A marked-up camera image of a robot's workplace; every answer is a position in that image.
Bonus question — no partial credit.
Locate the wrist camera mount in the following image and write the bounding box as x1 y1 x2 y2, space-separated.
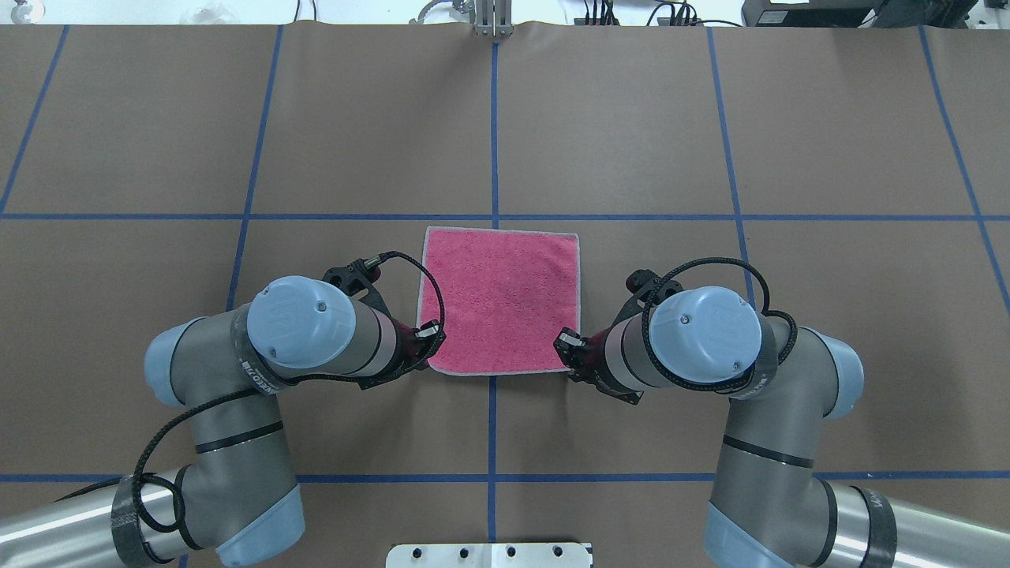
618 269 684 320
321 256 389 316

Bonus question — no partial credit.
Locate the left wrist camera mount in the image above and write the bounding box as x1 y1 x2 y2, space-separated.
321 256 389 316

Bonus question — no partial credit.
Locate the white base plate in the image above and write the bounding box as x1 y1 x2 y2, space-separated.
385 542 595 567

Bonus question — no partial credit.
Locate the aluminium frame post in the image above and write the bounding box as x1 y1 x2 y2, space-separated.
469 0 514 39

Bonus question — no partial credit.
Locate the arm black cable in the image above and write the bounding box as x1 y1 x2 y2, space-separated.
641 258 799 394
130 251 447 536

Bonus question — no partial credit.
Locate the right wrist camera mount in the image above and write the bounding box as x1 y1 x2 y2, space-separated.
618 269 684 320

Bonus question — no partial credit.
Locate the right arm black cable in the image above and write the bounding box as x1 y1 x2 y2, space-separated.
641 258 799 394

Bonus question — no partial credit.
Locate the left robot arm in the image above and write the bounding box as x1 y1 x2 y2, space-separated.
2 274 445 567

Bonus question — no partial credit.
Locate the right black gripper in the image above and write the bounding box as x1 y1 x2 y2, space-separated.
553 327 604 379

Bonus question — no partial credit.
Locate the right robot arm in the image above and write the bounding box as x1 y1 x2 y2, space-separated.
553 286 1009 567

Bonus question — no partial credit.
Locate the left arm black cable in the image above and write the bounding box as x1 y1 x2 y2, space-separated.
130 251 447 536

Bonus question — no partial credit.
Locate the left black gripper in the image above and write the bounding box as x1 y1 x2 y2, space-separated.
392 319 447 376

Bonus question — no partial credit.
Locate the pink and grey towel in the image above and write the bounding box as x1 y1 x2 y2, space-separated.
417 226 581 376

